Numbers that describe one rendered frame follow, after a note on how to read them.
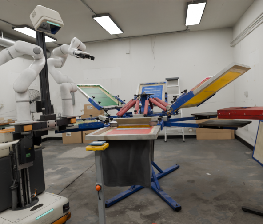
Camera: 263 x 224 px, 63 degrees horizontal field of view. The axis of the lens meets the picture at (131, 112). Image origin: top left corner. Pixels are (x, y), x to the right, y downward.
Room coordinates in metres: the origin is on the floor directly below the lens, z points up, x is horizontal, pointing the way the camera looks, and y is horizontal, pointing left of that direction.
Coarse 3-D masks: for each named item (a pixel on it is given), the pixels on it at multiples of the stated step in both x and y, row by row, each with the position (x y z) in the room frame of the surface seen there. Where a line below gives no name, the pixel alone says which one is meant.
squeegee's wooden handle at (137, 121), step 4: (116, 120) 2.29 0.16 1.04; (120, 120) 2.29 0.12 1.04; (124, 120) 2.28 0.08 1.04; (128, 120) 2.27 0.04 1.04; (132, 120) 2.26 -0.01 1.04; (136, 120) 2.25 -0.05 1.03; (140, 120) 2.24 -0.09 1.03; (144, 120) 2.23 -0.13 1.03; (148, 120) 2.22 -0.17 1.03; (120, 124) 2.29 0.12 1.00; (124, 124) 2.28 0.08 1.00
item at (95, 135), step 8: (104, 128) 2.12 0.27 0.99; (160, 128) 2.06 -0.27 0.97; (88, 136) 1.74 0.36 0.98; (96, 136) 1.73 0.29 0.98; (104, 136) 1.71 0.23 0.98; (112, 136) 1.70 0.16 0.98; (120, 136) 1.69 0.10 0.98; (128, 136) 1.67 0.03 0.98; (136, 136) 1.66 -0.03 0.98; (144, 136) 1.65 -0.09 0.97; (152, 136) 1.64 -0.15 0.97
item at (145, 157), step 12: (120, 144) 1.78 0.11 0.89; (132, 144) 1.76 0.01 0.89; (144, 144) 1.75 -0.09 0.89; (108, 156) 1.82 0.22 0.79; (120, 156) 1.79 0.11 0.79; (132, 156) 1.77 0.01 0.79; (144, 156) 1.74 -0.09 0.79; (108, 168) 1.82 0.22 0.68; (120, 168) 1.79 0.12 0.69; (132, 168) 1.78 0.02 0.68; (144, 168) 1.75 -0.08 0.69; (108, 180) 1.82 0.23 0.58; (120, 180) 1.79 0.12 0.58; (132, 180) 1.79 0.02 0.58; (144, 180) 1.76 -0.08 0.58
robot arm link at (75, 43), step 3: (72, 39) 1.91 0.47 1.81; (75, 39) 1.90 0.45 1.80; (72, 42) 1.90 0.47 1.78; (75, 42) 1.89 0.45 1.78; (78, 42) 1.91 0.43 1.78; (72, 45) 1.90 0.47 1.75; (75, 45) 1.90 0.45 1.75; (78, 45) 1.92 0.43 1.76; (69, 48) 1.91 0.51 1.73; (72, 48) 1.89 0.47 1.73; (75, 48) 1.88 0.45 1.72; (69, 51) 1.91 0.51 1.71; (72, 51) 1.87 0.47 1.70; (69, 54) 1.95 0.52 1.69; (72, 54) 1.88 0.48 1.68
